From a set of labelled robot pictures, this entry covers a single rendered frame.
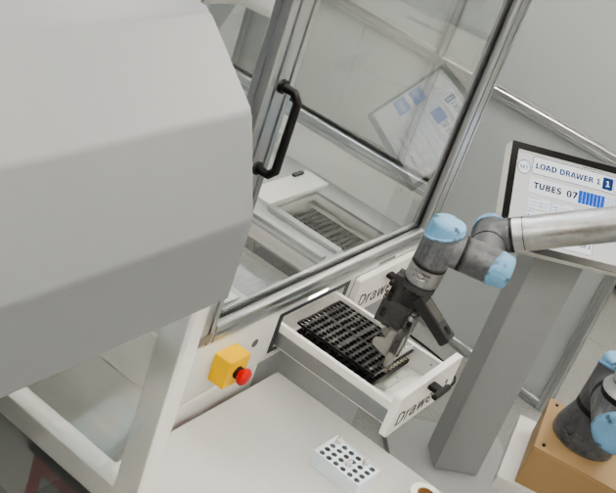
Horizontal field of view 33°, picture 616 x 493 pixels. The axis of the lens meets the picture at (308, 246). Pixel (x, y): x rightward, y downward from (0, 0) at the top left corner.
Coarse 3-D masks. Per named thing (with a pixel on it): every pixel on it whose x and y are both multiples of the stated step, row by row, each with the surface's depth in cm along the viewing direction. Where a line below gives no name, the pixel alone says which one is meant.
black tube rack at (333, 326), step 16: (336, 304) 248; (304, 320) 237; (320, 320) 239; (336, 320) 242; (352, 320) 243; (368, 320) 245; (304, 336) 237; (320, 336) 233; (336, 336) 235; (352, 336) 237; (368, 336) 239; (336, 352) 233; (352, 352) 232; (368, 352) 234; (352, 368) 232; (368, 368) 229
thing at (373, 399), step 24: (312, 312) 249; (360, 312) 250; (288, 336) 233; (312, 360) 231; (336, 360) 228; (432, 360) 241; (336, 384) 228; (360, 384) 225; (408, 384) 239; (384, 408) 222
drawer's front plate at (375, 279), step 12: (408, 252) 275; (384, 264) 266; (396, 264) 268; (408, 264) 275; (360, 276) 257; (372, 276) 259; (384, 276) 266; (360, 288) 256; (372, 288) 263; (360, 300) 261; (372, 300) 268
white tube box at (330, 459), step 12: (324, 444) 218; (336, 444) 219; (348, 444) 220; (312, 456) 216; (324, 456) 215; (336, 456) 216; (348, 456) 217; (360, 456) 218; (324, 468) 214; (336, 468) 212; (348, 468) 214; (360, 468) 216; (372, 468) 217; (336, 480) 213; (348, 480) 211; (360, 480) 212; (372, 480) 215; (348, 492) 212; (360, 492) 213
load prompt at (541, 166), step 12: (540, 168) 295; (552, 168) 296; (564, 168) 297; (576, 168) 298; (564, 180) 297; (576, 180) 298; (588, 180) 299; (600, 180) 300; (612, 180) 301; (612, 192) 300
